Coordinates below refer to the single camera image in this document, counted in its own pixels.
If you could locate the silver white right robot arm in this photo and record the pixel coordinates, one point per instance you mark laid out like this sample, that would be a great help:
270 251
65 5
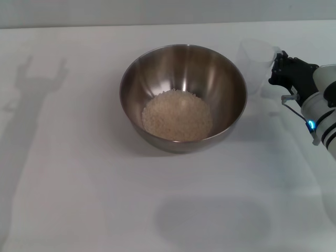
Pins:
325 123

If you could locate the clear plastic measuring cup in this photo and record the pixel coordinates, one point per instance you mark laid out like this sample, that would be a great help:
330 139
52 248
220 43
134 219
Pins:
254 55

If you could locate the white rice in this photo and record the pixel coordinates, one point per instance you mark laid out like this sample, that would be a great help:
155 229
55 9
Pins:
177 115

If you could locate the stainless steel mixing bowl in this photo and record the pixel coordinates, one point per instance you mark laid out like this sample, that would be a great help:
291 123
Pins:
157 76

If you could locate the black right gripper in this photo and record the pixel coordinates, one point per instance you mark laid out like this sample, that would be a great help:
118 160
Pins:
299 76

